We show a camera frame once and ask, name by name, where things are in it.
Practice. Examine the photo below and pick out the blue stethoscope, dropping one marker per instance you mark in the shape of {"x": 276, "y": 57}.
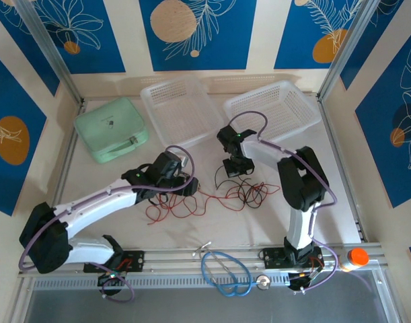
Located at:
{"x": 264, "y": 282}

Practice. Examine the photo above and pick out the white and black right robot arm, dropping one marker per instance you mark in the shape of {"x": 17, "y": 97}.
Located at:
{"x": 297, "y": 225}

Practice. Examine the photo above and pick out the grey metal sheet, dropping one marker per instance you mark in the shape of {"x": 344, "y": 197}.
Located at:
{"x": 205, "y": 309}

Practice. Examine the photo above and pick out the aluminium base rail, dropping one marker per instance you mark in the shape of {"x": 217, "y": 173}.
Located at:
{"x": 171, "y": 259}

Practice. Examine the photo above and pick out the opaque white plastic basket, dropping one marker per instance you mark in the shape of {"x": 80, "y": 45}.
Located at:
{"x": 292, "y": 101}

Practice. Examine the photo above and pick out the aluminium frame post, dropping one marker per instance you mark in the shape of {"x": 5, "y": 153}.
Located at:
{"x": 50, "y": 50}
{"x": 346, "y": 50}

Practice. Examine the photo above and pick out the small black controller board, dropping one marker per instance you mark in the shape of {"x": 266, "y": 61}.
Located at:
{"x": 107, "y": 277}
{"x": 302, "y": 277}

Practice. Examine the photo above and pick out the orange capped bottle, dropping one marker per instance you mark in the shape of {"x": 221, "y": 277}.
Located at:
{"x": 358, "y": 257}

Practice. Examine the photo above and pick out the mint green zip case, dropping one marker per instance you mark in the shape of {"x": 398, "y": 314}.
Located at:
{"x": 107, "y": 124}

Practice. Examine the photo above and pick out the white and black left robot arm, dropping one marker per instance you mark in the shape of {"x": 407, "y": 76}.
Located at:
{"x": 97, "y": 202}

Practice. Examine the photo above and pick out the aluminium side rail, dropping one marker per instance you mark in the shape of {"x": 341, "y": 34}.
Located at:
{"x": 336, "y": 151}
{"x": 70, "y": 148}

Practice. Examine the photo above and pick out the translucent white plastic basket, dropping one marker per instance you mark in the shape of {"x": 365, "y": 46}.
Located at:
{"x": 178, "y": 101}

